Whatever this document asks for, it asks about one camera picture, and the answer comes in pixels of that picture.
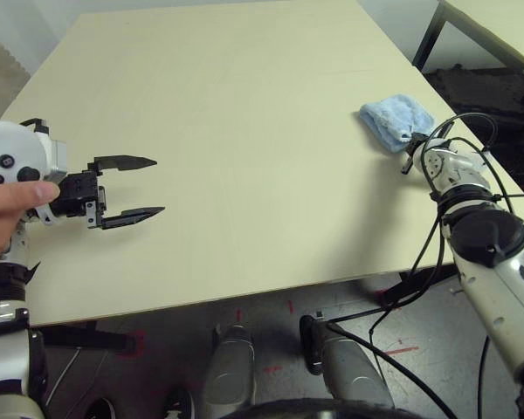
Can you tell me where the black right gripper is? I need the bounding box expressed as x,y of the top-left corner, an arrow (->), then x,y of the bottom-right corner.
401,133 -> 427,175

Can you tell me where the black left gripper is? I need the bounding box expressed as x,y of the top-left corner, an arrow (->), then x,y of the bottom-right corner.
47,155 -> 166,231

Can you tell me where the blue terry towel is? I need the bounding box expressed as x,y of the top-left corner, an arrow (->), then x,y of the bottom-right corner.
358,93 -> 436,154

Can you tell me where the white handheld controller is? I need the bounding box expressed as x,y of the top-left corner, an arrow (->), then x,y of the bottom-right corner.
0,120 -> 59,189

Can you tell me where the bare person hand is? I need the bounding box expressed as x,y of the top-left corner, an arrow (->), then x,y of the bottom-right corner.
0,180 -> 62,272

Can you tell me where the black table base bar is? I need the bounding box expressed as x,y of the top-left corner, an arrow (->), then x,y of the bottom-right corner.
43,322 -> 136,354
379,265 -> 458,309

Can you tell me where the beige curtain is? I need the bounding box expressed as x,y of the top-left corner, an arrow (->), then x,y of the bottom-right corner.
0,30 -> 31,123

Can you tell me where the grey robot left leg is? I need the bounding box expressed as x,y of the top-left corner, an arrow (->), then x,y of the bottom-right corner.
200,325 -> 257,419

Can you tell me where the grey robot leg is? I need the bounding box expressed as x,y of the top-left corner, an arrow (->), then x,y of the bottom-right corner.
300,314 -> 394,407
200,325 -> 257,419

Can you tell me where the grey robot right leg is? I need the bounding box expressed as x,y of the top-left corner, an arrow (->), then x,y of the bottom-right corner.
300,314 -> 394,407

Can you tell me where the black left camera cable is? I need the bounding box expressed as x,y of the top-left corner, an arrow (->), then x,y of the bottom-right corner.
20,116 -> 50,134

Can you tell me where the side table with black frame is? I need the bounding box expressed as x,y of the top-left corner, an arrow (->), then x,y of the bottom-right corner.
412,0 -> 524,75

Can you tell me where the thin white floor wire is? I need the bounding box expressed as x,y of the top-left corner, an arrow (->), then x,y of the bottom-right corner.
47,348 -> 107,402

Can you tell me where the thin black cable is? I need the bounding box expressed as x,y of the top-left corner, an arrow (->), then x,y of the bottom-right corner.
369,217 -> 447,381

